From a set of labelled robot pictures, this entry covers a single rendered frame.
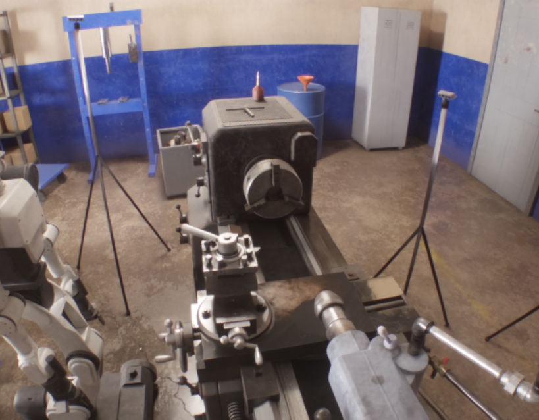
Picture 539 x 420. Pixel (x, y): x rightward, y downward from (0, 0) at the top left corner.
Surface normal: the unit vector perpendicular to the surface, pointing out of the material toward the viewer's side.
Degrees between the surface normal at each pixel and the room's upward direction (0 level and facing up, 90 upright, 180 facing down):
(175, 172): 90
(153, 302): 0
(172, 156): 90
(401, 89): 90
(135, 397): 0
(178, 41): 90
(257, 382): 0
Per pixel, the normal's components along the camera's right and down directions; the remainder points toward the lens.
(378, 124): 0.21, 0.49
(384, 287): 0.00, -0.87
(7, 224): 0.83, 0.20
